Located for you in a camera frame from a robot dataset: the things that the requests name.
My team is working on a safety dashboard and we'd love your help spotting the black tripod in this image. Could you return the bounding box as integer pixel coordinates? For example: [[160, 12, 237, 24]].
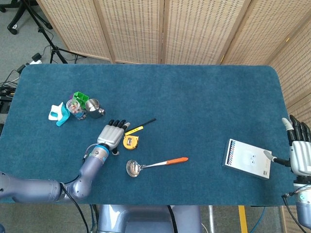
[[21, 0, 87, 64]]

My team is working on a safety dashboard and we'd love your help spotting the stainless steel mug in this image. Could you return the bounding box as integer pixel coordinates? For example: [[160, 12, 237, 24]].
[[85, 98, 106, 119]]

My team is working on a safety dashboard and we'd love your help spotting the clear plastic jar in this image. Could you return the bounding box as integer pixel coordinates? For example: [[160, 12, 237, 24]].
[[66, 99, 87, 121]]

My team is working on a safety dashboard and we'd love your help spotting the teal and white cloth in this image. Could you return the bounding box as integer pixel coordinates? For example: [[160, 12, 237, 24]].
[[48, 101, 71, 127]]

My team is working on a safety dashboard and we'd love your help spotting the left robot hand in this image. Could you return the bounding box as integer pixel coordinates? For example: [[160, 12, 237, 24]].
[[97, 119, 131, 155]]

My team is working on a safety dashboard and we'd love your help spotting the white power strip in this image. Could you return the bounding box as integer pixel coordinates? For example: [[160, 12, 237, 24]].
[[28, 52, 43, 65]]

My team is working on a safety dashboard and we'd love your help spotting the yellow tape measure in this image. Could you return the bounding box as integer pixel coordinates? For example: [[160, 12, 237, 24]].
[[123, 118, 156, 150]]

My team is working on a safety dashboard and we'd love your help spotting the green plastic basket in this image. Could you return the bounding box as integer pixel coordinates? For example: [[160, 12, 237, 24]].
[[69, 91, 90, 104]]

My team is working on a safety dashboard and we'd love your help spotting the wood rattan folding screen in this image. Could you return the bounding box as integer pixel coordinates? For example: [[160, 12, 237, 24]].
[[35, 0, 311, 233]]

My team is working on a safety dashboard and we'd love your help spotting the orange-handled steel ladle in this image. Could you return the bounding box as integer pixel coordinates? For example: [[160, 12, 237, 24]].
[[126, 157, 189, 178]]

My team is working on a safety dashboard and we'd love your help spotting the grey robot torso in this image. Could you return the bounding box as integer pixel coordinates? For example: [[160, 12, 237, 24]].
[[97, 204, 202, 233]]

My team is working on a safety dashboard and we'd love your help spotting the blue table cloth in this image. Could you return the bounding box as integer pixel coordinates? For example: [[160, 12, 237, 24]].
[[0, 63, 296, 207]]

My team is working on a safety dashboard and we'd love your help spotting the black office chair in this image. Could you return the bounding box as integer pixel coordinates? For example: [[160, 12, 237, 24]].
[[0, 0, 53, 35]]

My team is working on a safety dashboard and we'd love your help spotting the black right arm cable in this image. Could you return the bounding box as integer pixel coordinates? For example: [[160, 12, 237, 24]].
[[281, 193, 307, 233]]

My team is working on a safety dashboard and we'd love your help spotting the grey white printed box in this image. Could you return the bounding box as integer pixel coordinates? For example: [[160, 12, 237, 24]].
[[222, 138, 272, 180]]

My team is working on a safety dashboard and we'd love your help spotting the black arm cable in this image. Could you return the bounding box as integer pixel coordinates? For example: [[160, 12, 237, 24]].
[[59, 182, 91, 233], [281, 193, 307, 233]]

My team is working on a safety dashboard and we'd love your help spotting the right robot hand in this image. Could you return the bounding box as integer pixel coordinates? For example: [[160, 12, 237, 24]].
[[263, 114, 311, 177]]

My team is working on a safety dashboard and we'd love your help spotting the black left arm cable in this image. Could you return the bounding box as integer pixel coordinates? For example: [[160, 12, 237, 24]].
[[59, 182, 91, 233]]

